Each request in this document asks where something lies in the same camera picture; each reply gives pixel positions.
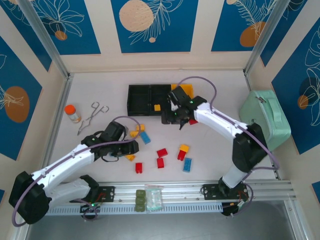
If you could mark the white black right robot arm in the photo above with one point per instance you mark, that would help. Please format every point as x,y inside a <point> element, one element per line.
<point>217,120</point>

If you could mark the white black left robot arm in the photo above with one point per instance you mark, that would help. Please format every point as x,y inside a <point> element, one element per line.
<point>75,158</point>

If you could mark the flat yellow lego brick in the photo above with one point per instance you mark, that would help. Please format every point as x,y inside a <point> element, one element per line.
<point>130,157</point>

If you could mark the long yellow lego brick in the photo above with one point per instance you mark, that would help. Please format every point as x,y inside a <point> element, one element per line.
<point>134,133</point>

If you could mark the blue eight-stud lego brick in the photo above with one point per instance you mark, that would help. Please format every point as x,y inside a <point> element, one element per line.
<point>145,138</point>
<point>187,165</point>

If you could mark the small yellow lego brick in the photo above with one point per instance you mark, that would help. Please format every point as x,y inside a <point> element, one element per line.
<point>157,108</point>

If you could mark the square yellow lego brick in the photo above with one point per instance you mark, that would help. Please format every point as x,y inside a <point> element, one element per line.
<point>141,127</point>

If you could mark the yellow plastic container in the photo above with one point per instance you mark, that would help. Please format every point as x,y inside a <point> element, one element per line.
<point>188,88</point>

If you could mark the black plastic container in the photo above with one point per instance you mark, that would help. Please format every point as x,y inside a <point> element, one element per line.
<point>158,96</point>
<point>138,100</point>

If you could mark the red six-stud lego brick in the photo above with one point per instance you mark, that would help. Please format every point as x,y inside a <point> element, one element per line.
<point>162,152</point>

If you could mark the tall red lego brick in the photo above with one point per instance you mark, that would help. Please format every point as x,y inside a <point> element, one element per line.
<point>160,163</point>

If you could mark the metal forceps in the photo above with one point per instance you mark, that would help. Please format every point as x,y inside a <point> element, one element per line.
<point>86,123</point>

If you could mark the olive green block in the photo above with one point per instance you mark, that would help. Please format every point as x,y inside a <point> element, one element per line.
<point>140,193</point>
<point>140,208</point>
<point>140,200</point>

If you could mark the clear plastic bag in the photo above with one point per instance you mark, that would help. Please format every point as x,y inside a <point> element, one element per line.
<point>153,198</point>

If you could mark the orange cap bottle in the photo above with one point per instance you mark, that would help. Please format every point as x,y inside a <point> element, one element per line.
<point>73,113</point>

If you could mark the mint green zip case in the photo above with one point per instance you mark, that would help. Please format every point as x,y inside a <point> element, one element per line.
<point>265,117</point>

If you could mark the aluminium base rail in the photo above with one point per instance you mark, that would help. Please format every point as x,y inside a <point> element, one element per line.
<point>180,192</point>

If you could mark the aluminium frame post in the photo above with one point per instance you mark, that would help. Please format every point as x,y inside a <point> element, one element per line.
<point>45,40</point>
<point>265,37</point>

